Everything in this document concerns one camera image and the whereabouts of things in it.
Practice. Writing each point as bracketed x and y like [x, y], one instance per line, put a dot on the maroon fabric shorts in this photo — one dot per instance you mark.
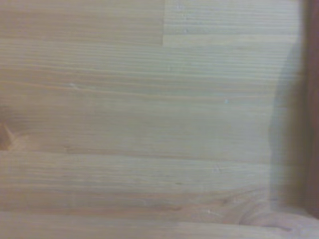
[312, 104]

